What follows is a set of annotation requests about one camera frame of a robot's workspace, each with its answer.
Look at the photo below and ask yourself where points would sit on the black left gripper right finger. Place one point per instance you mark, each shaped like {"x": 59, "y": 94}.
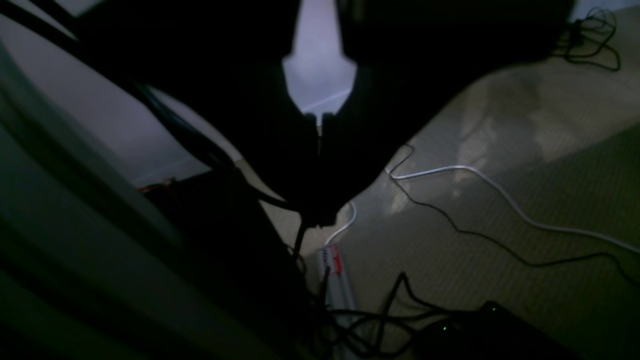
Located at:
{"x": 412, "y": 58}

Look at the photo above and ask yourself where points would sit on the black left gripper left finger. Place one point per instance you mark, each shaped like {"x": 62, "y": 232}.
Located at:
{"x": 222, "y": 59}

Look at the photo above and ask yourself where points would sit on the white power strip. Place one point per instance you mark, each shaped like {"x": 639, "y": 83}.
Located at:
{"x": 339, "y": 294}

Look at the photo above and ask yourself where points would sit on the black box with green LED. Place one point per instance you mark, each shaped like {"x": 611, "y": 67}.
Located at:
{"x": 490, "y": 333}

